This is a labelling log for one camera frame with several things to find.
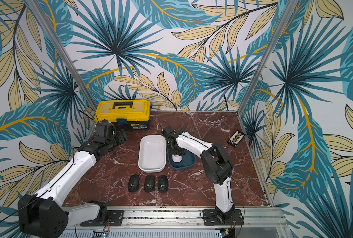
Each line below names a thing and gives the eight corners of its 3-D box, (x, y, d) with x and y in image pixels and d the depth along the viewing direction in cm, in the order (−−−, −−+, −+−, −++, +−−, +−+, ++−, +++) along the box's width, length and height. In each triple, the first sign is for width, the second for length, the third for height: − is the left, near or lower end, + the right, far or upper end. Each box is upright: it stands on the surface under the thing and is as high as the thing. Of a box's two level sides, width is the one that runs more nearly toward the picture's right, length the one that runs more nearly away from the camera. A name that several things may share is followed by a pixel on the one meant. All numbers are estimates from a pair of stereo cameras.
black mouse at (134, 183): (127, 192, 83) (126, 190, 81) (130, 176, 89) (129, 174, 87) (138, 192, 83) (137, 191, 82) (140, 176, 89) (140, 174, 87)
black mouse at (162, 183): (157, 192, 84) (156, 190, 82) (158, 176, 89) (158, 174, 87) (168, 192, 84) (167, 190, 82) (168, 176, 89) (168, 174, 87)
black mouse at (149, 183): (143, 192, 83) (143, 191, 81) (146, 176, 89) (145, 174, 87) (154, 192, 83) (153, 191, 81) (155, 176, 89) (155, 174, 87)
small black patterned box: (226, 142, 105) (227, 140, 103) (236, 131, 111) (237, 129, 110) (235, 148, 102) (236, 146, 101) (244, 136, 109) (245, 134, 107)
